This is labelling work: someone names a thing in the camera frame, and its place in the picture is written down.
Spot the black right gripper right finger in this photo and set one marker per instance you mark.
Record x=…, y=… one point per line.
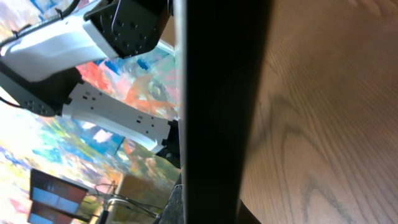
x=245, y=216

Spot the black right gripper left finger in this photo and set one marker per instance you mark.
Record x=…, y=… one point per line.
x=173, y=212

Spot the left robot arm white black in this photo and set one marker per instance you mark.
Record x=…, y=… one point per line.
x=39, y=68

